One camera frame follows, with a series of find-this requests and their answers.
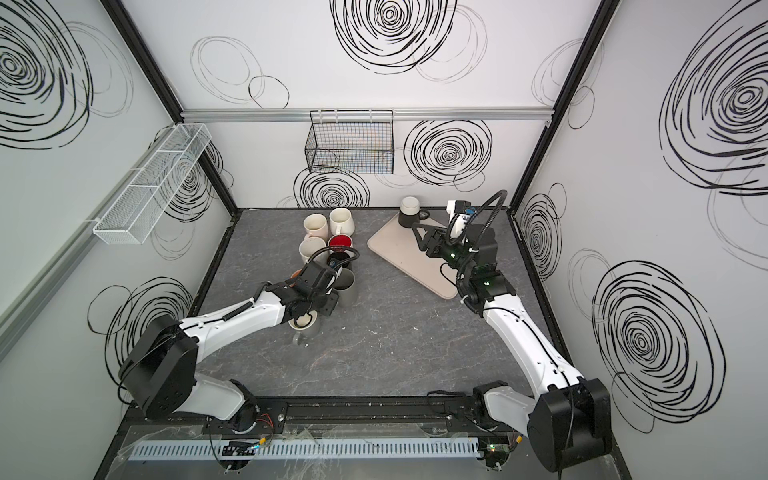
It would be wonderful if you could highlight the wide grey mug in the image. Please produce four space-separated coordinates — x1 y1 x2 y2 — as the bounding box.
333 268 358 308

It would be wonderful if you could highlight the small white mug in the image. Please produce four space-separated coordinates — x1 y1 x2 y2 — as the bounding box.
398 196 430 229

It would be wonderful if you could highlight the tall grey mug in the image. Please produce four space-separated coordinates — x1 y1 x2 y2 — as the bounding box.
289 311 320 345

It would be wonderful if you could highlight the white ribbed mug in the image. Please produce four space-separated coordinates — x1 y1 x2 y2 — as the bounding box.
328 234 353 251

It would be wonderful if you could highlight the pink mug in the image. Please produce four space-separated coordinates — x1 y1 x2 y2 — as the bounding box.
303 213 330 241

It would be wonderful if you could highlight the white mug with handle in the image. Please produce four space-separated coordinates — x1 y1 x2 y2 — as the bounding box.
329 208 355 236

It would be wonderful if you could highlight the speckled cream mug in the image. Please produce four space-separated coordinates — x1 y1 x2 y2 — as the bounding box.
299 236 328 263

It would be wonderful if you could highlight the black mug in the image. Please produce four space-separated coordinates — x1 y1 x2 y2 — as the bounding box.
327 251 352 269

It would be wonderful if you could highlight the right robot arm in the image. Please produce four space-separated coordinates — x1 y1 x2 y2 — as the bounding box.
399 190 613 473

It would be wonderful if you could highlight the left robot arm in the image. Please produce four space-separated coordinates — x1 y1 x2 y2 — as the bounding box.
118 247 359 434

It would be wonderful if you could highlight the beige plastic tray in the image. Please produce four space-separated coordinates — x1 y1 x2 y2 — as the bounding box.
367 214 457 300

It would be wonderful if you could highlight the black wire basket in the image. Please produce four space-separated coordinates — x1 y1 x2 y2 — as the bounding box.
304 109 395 175

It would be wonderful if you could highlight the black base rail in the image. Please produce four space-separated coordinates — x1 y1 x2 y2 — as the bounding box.
122 395 601 434

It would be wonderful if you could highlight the white wire shelf basket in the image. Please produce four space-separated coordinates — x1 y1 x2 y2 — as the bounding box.
93 123 212 245

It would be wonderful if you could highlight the white slotted cable duct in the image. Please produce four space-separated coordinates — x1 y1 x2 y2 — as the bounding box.
127 438 481 461

